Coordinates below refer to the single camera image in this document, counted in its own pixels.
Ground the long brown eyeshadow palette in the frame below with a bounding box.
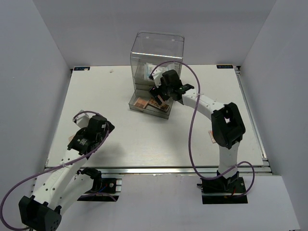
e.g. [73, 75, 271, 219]
[147, 98, 161, 109]

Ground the blue table label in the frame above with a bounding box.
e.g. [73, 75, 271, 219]
[216, 64, 233, 69]
[73, 66, 90, 71]

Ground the aluminium table rail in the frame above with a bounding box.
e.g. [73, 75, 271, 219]
[43, 167, 222, 176]

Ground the nine-pan pink eyeshadow palette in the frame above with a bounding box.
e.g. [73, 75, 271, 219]
[154, 95, 171, 112]

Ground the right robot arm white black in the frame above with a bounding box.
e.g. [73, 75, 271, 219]
[149, 69, 245, 192]

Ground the left blue table label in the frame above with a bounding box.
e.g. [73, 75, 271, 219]
[73, 66, 90, 71]

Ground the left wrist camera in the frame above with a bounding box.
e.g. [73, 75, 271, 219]
[72, 110, 90, 128]

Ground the colourful pastel eyeshadow palette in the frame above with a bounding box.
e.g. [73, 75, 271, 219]
[208, 130, 216, 143]

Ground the clear acrylic drawer organizer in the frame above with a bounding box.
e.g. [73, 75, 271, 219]
[128, 31, 184, 119]

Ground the right blue table label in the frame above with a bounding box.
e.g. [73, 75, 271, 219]
[216, 64, 233, 69]

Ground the cotton pad pack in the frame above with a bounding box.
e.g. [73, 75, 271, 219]
[144, 63, 156, 80]
[165, 63, 180, 73]

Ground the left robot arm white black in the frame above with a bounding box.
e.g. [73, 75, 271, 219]
[18, 115, 115, 231]

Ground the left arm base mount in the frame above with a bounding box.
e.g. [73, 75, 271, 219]
[78, 173, 122, 202]

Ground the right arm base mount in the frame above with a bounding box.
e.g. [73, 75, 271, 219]
[197, 177, 248, 205]

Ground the four-pan brown eyeshadow palette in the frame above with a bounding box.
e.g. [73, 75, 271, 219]
[134, 97, 148, 109]

